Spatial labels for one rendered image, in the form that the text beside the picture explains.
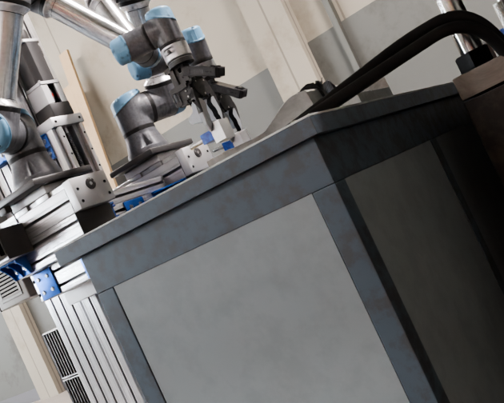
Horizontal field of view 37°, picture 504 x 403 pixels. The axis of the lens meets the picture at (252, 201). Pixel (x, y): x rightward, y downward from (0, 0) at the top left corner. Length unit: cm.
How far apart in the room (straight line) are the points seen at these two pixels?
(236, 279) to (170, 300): 17
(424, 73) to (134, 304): 334
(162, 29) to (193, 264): 76
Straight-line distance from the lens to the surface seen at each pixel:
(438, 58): 467
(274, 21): 505
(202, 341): 157
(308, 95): 201
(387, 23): 478
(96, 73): 623
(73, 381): 279
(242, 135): 231
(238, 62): 534
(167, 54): 206
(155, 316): 162
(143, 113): 263
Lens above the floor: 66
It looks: 2 degrees up
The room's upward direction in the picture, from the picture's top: 25 degrees counter-clockwise
